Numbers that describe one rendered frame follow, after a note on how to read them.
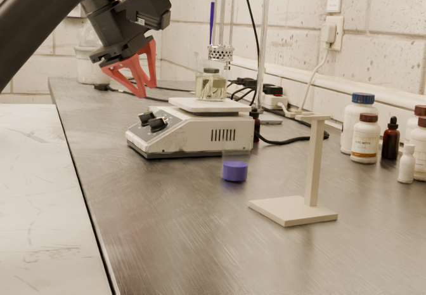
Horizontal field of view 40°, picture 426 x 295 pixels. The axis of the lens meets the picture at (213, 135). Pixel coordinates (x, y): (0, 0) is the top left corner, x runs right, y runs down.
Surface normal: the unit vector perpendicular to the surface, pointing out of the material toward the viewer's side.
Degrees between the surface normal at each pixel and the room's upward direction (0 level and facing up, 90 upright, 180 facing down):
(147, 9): 113
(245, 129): 90
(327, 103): 90
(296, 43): 90
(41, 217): 0
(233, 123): 90
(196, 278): 0
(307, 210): 0
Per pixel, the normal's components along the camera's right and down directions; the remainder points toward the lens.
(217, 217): 0.06, -0.98
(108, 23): -0.41, 0.52
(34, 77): 0.29, 0.19
